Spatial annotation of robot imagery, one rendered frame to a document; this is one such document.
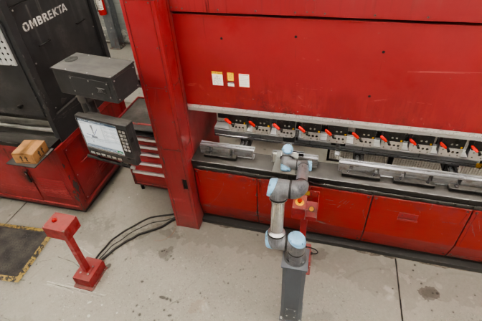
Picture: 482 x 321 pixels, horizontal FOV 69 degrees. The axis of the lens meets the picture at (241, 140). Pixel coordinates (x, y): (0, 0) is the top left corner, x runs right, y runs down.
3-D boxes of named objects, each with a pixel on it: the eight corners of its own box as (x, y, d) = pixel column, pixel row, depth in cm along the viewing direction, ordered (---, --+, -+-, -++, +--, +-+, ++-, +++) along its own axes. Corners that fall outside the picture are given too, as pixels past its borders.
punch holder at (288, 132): (276, 136, 286) (276, 120, 275) (277, 130, 292) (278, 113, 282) (294, 138, 282) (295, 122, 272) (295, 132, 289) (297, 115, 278)
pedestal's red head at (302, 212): (291, 217, 284) (292, 203, 273) (293, 203, 296) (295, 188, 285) (316, 221, 280) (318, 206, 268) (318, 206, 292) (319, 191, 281)
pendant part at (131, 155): (89, 153, 269) (73, 115, 247) (100, 144, 278) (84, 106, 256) (137, 166, 255) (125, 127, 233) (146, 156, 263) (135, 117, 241)
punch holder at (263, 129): (252, 133, 290) (252, 117, 280) (254, 127, 297) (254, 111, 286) (270, 135, 287) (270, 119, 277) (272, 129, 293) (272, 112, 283)
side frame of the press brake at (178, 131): (176, 226, 366) (117, -2, 224) (204, 170, 430) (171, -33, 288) (199, 230, 360) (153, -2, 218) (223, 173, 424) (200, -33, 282)
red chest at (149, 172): (136, 192, 407) (113, 122, 345) (156, 163, 445) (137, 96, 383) (176, 198, 395) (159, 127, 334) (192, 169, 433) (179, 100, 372)
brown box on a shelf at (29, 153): (6, 164, 305) (-1, 153, 297) (26, 145, 324) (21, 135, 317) (34, 168, 298) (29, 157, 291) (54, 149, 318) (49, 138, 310)
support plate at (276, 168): (271, 172, 279) (271, 171, 279) (277, 151, 299) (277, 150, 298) (294, 175, 275) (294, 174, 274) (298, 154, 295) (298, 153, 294)
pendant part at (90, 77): (89, 163, 282) (48, 66, 230) (108, 145, 300) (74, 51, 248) (141, 178, 266) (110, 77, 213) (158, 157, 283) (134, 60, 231)
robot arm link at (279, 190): (285, 255, 231) (290, 186, 206) (263, 251, 234) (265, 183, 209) (287, 242, 241) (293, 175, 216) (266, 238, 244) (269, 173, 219)
